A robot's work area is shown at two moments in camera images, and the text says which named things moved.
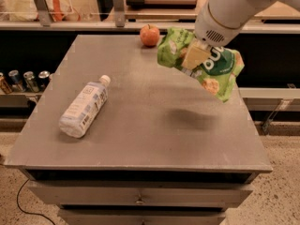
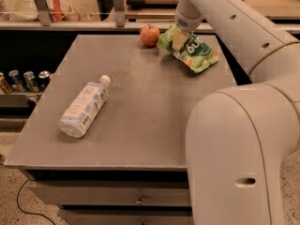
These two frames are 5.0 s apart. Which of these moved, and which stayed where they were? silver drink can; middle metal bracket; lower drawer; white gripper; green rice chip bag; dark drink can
Moved: green rice chip bag; white gripper
Stayed: dark drink can; lower drawer; silver drink can; middle metal bracket
